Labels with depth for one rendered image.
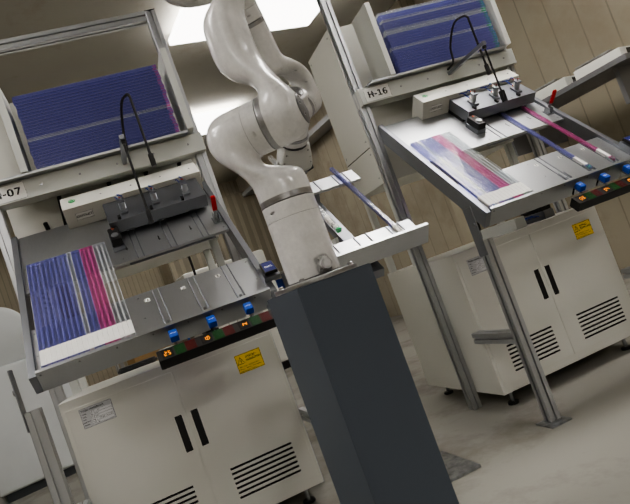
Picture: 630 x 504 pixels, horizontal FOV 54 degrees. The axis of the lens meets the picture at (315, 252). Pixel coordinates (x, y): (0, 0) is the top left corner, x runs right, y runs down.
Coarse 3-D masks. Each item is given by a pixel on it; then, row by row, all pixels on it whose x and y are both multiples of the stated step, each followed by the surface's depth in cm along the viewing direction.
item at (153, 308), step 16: (208, 272) 190; (224, 272) 190; (240, 272) 189; (256, 272) 188; (160, 288) 186; (176, 288) 185; (192, 288) 185; (208, 288) 184; (224, 288) 184; (240, 288) 183; (256, 288) 183; (128, 304) 181; (144, 304) 181; (160, 304) 180; (176, 304) 180; (192, 304) 179; (208, 304) 177; (144, 320) 175; (160, 320) 175; (32, 336) 173
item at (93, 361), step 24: (264, 288) 179; (216, 312) 175; (240, 312) 179; (144, 336) 168; (168, 336) 172; (192, 336) 176; (72, 360) 162; (96, 360) 165; (120, 360) 169; (48, 384) 163
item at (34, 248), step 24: (192, 216) 216; (24, 240) 211; (48, 240) 210; (72, 240) 209; (96, 240) 208; (144, 240) 206; (168, 240) 205; (192, 240) 204; (24, 264) 200; (120, 264) 197
